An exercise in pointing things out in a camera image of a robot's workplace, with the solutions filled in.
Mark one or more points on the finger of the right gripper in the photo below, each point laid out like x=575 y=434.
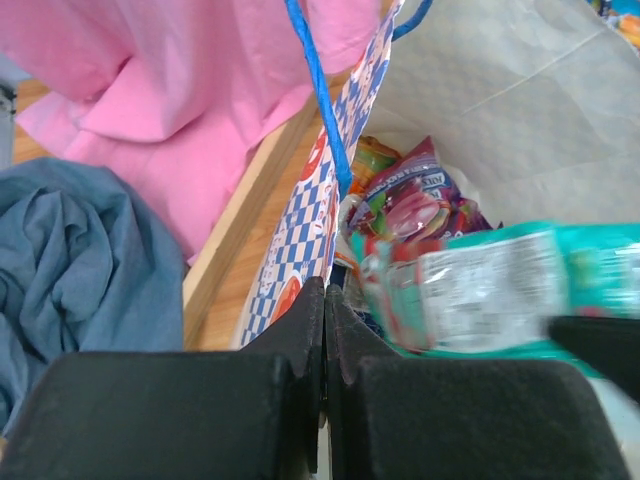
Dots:
x=608 y=345

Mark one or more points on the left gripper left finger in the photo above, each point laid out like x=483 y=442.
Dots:
x=246 y=414

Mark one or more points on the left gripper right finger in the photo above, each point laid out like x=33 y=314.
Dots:
x=397 y=417

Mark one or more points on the green white snack pack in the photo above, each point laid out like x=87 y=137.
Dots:
x=493 y=293

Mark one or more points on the pink purple snack pouch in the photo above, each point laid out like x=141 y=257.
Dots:
x=415 y=199

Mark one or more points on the blue checkered paper bag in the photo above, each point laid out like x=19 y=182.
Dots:
x=533 y=105

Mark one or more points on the blue snack bag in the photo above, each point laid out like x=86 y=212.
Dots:
x=620 y=15

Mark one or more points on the blue crumpled cloth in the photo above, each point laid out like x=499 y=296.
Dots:
x=86 y=265

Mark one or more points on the orange snack pack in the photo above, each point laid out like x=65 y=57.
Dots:
x=371 y=158

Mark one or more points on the pink t-shirt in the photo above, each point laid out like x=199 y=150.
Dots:
x=172 y=96

